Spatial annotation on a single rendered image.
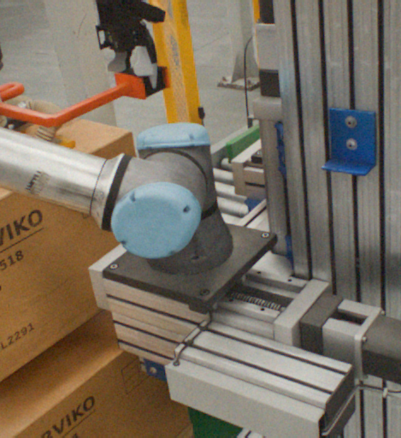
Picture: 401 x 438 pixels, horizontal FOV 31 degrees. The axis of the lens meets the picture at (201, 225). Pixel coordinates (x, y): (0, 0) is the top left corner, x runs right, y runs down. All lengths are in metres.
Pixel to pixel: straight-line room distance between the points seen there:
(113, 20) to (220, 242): 0.59
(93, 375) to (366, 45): 1.10
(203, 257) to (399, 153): 0.35
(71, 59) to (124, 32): 1.59
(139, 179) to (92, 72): 2.13
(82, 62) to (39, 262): 1.58
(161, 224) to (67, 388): 0.88
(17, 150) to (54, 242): 0.61
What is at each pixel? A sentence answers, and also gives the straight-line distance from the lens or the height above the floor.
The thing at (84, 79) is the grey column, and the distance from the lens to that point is 3.12.
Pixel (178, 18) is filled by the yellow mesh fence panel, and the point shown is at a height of 1.09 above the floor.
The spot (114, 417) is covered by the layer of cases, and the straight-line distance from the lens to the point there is 1.96.
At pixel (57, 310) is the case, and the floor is 0.75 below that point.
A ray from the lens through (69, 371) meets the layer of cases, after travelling 1.86.
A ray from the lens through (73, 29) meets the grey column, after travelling 3.06.
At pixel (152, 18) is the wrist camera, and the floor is 1.33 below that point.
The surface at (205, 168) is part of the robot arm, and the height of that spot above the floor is 1.22.
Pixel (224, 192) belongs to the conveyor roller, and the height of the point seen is 0.54.
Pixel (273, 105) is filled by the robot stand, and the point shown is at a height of 1.25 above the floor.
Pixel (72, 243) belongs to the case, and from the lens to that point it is 1.68.
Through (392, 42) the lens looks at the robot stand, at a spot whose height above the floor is 1.38.
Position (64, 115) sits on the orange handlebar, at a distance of 1.50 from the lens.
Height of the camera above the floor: 1.68
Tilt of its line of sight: 29 degrees down
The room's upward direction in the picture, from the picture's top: 8 degrees counter-clockwise
